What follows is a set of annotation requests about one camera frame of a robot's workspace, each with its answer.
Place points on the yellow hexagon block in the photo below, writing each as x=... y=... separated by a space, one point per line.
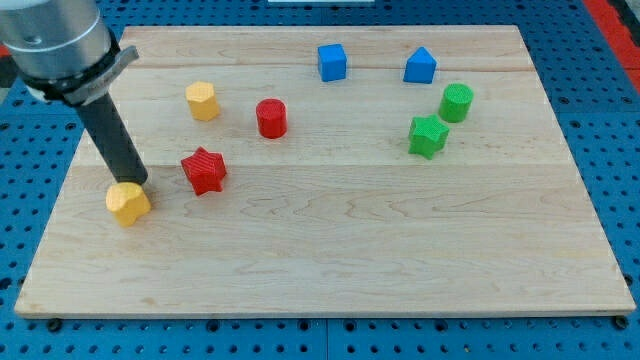
x=202 y=101

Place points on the green star block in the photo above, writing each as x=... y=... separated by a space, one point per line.
x=427 y=136

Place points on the wooden board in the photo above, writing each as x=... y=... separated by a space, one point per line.
x=335 y=219

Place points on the green cylinder block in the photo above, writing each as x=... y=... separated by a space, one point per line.
x=456 y=102

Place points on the blue pentagon block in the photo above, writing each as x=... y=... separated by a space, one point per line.
x=420 y=67

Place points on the blue cube block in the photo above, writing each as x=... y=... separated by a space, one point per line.
x=332 y=62

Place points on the red star block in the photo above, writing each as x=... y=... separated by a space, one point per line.
x=205 y=171

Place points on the black flange mount plate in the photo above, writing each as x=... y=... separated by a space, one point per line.
x=85 y=86

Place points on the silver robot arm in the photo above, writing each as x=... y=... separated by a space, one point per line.
x=65 y=53

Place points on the yellow heart block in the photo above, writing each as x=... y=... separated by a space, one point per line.
x=127 y=202

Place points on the red cylinder block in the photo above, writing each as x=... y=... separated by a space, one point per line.
x=271 y=114

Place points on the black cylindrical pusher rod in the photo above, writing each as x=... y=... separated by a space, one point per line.
x=104 y=125

